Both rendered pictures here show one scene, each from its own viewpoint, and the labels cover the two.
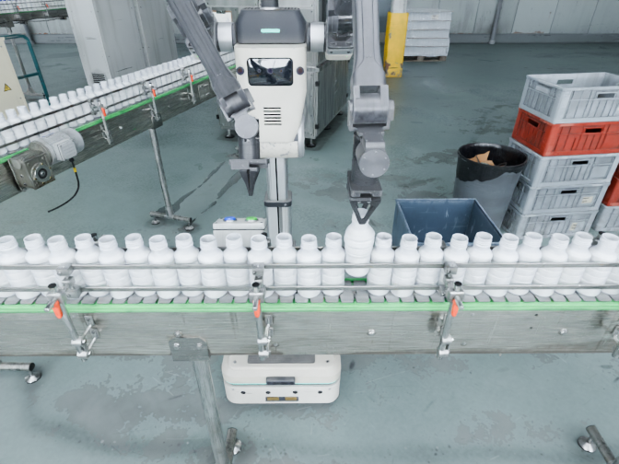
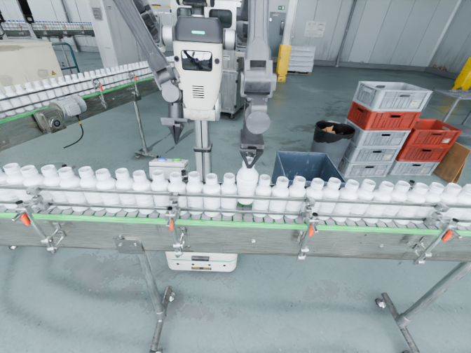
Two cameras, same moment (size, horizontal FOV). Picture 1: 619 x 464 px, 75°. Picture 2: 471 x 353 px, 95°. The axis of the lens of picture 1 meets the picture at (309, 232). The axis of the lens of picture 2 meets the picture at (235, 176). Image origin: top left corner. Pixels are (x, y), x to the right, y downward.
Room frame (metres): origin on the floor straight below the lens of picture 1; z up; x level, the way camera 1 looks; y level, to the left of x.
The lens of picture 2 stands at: (0.21, -0.06, 1.58)
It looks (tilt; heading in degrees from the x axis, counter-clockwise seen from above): 35 degrees down; 359
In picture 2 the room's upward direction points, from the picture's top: 4 degrees clockwise
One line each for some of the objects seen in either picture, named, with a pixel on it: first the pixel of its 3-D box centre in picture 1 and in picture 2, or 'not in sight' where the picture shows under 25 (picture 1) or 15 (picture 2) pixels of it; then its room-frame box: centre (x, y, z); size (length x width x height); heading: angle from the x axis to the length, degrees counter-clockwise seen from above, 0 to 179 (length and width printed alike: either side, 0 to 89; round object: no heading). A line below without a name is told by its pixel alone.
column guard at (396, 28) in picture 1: (394, 44); (282, 63); (8.41, -1.63, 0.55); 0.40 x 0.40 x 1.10; 0
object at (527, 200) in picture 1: (549, 186); (366, 148); (2.76, -1.81, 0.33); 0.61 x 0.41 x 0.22; 97
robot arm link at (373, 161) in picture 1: (372, 136); (258, 101); (0.75, -0.12, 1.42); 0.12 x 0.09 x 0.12; 1
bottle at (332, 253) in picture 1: (332, 264); (228, 194); (0.80, -0.06, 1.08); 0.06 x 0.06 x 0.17
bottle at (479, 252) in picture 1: (476, 263); (327, 199); (0.80, -0.41, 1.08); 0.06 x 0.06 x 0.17
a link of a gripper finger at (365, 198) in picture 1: (362, 203); (250, 153); (0.79, -0.12, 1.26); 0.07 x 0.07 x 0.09; 0
